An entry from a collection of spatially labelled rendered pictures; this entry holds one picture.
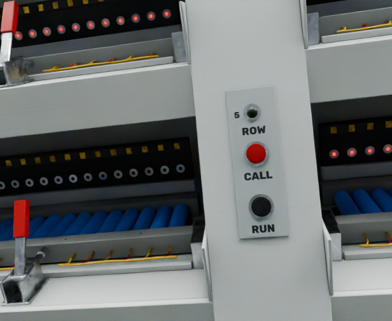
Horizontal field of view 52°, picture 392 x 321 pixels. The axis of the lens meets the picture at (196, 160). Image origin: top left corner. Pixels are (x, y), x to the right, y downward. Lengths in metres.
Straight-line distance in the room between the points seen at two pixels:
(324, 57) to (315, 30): 0.05
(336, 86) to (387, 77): 0.04
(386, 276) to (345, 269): 0.03
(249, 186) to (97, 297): 0.17
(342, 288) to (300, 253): 0.05
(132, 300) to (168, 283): 0.04
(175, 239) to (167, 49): 0.19
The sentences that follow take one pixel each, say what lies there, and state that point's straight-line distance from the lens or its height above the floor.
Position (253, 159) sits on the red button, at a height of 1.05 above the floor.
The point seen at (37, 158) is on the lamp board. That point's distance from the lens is 0.56.
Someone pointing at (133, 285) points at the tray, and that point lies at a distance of 0.39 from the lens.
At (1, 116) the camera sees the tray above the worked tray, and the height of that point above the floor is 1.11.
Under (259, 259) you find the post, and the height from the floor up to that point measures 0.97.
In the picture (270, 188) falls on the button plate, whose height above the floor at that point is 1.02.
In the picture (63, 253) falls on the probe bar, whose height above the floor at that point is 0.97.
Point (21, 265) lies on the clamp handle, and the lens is 0.42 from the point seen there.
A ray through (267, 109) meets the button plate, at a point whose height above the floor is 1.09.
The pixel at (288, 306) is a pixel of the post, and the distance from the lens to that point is 0.35.
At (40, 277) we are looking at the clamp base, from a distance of 0.44.
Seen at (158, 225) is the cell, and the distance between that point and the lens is 0.45.
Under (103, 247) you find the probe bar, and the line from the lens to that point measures 0.44.
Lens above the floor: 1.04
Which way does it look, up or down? 2 degrees up
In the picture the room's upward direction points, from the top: 5 degrees counter-clockwise
